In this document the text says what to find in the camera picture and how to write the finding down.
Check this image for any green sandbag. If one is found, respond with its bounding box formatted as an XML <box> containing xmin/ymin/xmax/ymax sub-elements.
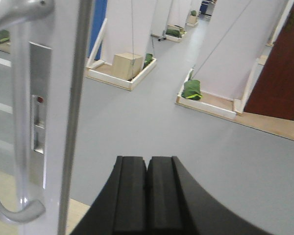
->
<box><xmin>181</xmin><ymin>79</ymin><xmax>202</xmax><ymax>100</ymax></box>

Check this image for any light wooden cube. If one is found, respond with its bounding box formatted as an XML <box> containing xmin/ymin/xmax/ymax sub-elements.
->
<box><xmin>111</xmin><ymin>53</ymin><xmax>144</xmax><ymax>80</ymax></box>

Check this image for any brown wooden door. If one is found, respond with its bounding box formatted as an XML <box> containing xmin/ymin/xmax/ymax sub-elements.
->
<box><xmin>244</xmin><ymin>4</ymin><xmax>294</xmax><ymax>121</ymax></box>

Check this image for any white base frame with cube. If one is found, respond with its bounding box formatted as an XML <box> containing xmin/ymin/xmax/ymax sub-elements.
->
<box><xmin>85</xmin><ymin>18</ymin><xmax>157</xmax><ymax>91</ymax></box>

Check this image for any white wooden base frame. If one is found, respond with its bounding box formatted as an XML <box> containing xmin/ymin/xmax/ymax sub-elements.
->
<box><xmin>175</xmin><ymin>58</ymin><xmax>259</xmax><ymax>120</ymax></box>

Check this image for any silver door lock plate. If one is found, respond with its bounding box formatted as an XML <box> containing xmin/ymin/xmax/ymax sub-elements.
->
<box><xmin>29</xmin><ymin>42</ymin><xmax>52</xmax><ymax>188</ymax></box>

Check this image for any white framed sliding glass door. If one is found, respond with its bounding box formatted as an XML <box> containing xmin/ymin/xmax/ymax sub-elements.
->
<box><xmin>0</xmin><ymin>0</ymin><xmax>94</xmax><ymax>235</ymax></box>

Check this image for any blue door panel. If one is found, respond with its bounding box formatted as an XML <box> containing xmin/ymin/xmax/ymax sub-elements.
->
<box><xmin>88</xmin><ymin>0</ymin><xmax>108</xmax><ymax>57</ymax></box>

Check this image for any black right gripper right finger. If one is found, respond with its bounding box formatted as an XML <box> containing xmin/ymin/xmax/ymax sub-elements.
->
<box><xmin>147</xmin><ymin>156</ymin><xmax>267</xmax><ymax>235</ymax></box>

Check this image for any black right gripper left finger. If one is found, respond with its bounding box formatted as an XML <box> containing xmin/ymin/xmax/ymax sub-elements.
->
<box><xmin>71</xmin><ymin>156</ymin><xmax>147</xmax><ymax>235</ymax></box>

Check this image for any silver door pull handle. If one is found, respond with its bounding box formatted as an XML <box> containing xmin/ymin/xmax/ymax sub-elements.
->
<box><xmin>0</xmin><ymin>0</ymin><xmax>54</xmax><ymax>225</ymax></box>

